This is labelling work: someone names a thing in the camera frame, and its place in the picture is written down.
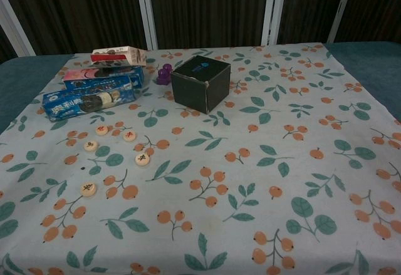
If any long blue Oreo box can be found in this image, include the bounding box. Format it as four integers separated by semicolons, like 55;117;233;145
42;84;136;122

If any white partition frame post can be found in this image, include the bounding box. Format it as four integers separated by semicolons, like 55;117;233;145
261;0;289;46
133;0;159;51
325;0;354;44
0;0;36;57

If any white red cookie box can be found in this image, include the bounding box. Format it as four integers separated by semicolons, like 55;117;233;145
90;45;147;68

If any pink blue Oreo box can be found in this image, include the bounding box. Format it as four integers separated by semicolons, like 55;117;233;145
62;65;145;91

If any small purple plastic toy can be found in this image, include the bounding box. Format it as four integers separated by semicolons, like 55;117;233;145
157;63;174;86

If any floral fruit print tablecloth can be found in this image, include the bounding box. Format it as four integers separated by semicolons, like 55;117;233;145
0;43;401;275

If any black cardboard cube box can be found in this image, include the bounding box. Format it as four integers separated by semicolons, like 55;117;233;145
170;54;232;115

